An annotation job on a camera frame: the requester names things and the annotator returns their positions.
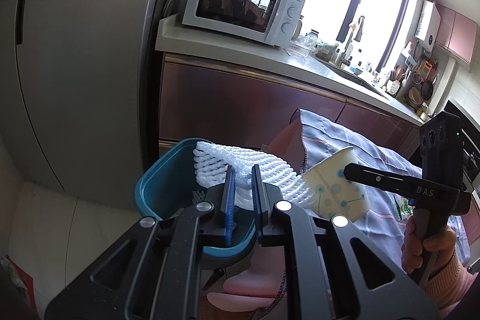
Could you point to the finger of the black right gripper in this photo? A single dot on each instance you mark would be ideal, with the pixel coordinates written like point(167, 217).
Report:
point(404, 185)

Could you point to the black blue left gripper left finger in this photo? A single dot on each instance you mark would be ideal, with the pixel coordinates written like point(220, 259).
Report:
point(218, 230)

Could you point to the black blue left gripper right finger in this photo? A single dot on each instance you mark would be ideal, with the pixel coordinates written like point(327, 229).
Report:
point(267, 217)

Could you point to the white dotted paper cup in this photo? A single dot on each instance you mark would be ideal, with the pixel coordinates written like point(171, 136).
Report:
point(332, 193)

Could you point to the pink sweater right forearm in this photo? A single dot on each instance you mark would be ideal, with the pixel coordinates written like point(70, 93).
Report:
point(450, 285)

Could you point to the teal plastic trash bin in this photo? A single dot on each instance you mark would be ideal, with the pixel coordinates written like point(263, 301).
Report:
point(170, 185)

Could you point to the purple kitchen cabinets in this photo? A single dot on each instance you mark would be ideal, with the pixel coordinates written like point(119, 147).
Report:
point(235, 105)

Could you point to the person's right hand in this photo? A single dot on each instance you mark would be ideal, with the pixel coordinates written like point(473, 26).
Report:
point(443, 243)

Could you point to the green clear candy wrapper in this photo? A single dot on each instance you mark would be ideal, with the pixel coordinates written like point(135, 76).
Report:
point(404, 210)

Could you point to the purple checked tablecloth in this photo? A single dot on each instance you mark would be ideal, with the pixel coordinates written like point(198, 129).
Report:
point(380, 215)

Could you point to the black built-in oven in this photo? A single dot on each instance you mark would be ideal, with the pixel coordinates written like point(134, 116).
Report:
point(470, 137)

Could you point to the pink slippers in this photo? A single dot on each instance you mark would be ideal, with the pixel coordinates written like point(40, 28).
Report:
point(256, 287)

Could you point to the black frying pan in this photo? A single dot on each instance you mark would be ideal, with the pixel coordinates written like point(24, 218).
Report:
point(427, 89)

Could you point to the chrome sink faucet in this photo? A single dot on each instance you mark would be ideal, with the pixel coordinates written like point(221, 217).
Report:
point(342, 56)

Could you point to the white water heater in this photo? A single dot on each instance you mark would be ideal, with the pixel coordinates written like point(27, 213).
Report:
point(428, 26)

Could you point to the white microwave oven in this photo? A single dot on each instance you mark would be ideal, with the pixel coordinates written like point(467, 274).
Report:
point(271, 22)

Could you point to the silver refrigerator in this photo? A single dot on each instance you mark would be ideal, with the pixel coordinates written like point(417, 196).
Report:
point(72, 80)

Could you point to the pink wall cabinet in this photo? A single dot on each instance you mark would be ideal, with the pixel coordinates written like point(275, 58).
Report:
point(457, 35)

